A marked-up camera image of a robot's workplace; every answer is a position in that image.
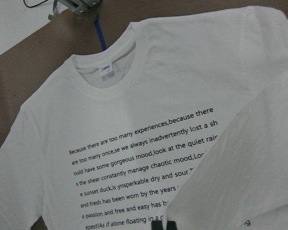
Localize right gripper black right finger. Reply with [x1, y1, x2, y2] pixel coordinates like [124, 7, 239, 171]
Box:
[166, 221, 177, 230]

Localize white long-sleeve printed t-shirt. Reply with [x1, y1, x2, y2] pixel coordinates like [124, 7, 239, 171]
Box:
[0, 6, 288, 230]

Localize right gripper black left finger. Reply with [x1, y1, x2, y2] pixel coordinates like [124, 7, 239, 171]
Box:
[151, 220, 163, 230]

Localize aluminium frame post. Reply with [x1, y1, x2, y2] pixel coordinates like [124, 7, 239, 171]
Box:
[48, 0, 102, 21]

